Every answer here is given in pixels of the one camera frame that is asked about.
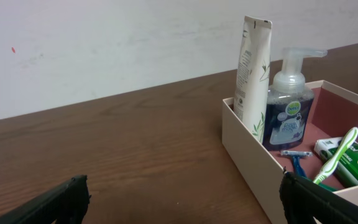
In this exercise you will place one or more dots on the green white soap box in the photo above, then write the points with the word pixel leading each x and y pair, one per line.
pixel 347 168

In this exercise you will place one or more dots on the white floral cone tube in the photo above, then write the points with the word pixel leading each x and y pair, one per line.
pixel 252 79

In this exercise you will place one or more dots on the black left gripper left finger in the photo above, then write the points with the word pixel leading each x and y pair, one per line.
pixel 65 203

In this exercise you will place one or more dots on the blue hand soap bottle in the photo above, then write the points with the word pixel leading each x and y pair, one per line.
pixel 289 101

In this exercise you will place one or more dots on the white box with pink interior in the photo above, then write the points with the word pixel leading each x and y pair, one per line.
pixel 334 111

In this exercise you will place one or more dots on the blue disposable razor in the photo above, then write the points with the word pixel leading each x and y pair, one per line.
pixel 295 157

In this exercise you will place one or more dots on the green white toothbrush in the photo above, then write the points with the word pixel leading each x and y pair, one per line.
pixel 331 165

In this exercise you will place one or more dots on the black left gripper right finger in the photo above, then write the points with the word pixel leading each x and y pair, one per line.
pixel 307 203

